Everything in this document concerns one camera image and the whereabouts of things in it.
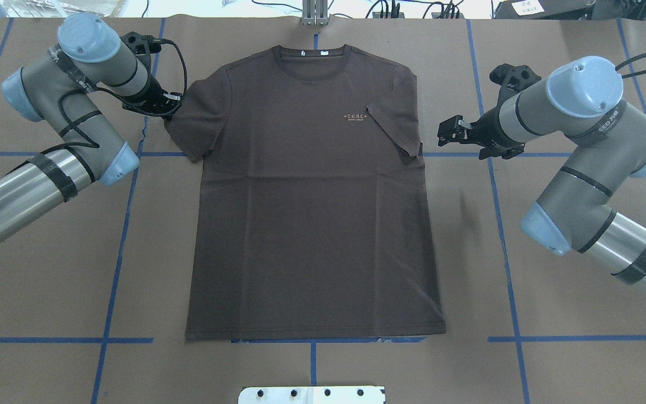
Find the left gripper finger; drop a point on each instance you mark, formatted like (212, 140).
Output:
(172, 103)

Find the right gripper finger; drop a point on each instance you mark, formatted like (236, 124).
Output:
(456, 134)
(456, 123)

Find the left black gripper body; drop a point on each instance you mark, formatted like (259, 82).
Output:
(153, 92)

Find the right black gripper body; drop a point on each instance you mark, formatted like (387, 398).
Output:
(485, 131)

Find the dark brown t-shirt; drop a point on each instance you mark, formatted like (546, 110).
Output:
(313, 218)

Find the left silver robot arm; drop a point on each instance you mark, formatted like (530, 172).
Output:
(89, 56)

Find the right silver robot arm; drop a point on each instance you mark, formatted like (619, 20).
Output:
(583, 100)

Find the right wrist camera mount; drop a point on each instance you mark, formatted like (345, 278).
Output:
(515, 78)

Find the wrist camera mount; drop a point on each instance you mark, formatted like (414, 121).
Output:
(141, 44)
(515, 78)

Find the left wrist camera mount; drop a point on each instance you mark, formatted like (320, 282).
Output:
(141, 44)

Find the aluminium frame post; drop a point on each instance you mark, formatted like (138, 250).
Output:
(315, 12)

